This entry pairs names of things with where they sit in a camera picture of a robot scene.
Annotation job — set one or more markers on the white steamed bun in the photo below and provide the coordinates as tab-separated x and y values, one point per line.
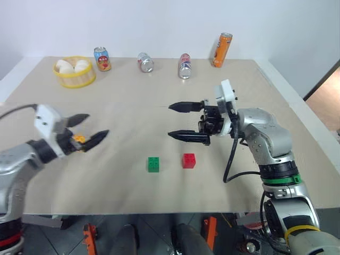
81	66
64	67

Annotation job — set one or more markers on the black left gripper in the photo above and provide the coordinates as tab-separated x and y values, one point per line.
66	140

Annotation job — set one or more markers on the silver red soda can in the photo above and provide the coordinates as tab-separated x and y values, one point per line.
145	62

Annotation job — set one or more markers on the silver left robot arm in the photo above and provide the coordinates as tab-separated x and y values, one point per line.
13	164

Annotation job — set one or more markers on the brown wooden door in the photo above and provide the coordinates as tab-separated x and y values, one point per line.
325	90

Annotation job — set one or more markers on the yellow steamer basket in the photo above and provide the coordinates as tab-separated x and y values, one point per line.
77	79

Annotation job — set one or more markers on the tall orange soda can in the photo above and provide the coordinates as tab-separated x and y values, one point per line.
221	50

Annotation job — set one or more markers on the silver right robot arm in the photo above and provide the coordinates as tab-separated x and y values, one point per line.
268	132

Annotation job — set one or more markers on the green toy cube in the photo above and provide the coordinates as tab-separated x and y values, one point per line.
153	164

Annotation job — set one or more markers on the grey metal bracket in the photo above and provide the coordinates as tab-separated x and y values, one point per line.
40	221

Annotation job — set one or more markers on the red toy cube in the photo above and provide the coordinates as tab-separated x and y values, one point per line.
189	161

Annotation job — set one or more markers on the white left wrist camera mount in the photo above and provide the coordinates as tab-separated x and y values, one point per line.
46	119

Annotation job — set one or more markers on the blue red cola can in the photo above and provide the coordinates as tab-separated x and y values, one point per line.
185	66

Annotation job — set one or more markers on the yellow toy cube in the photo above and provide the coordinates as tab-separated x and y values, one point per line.
79	138

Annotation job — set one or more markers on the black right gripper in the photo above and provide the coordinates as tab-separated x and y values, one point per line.
212	123

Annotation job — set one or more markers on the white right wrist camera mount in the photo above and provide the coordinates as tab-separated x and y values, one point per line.
225	91

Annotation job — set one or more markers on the blue peach drink can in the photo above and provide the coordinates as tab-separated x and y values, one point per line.
102	59

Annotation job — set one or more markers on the dark rounded shape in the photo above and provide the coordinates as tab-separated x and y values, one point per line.
127	240
188	239

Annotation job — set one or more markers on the orange clamp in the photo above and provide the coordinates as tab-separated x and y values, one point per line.
89	236
211	231

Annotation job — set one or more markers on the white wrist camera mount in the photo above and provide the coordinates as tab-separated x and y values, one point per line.
46	119
225	91

